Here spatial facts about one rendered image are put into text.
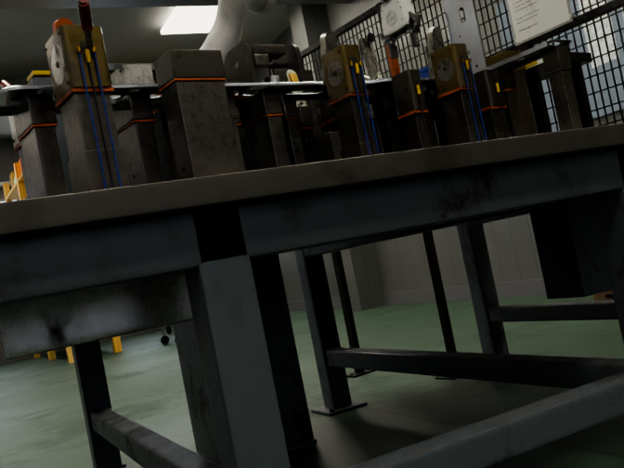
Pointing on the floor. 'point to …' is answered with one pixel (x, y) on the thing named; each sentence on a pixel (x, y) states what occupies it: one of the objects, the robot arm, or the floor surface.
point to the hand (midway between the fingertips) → (404, 49)
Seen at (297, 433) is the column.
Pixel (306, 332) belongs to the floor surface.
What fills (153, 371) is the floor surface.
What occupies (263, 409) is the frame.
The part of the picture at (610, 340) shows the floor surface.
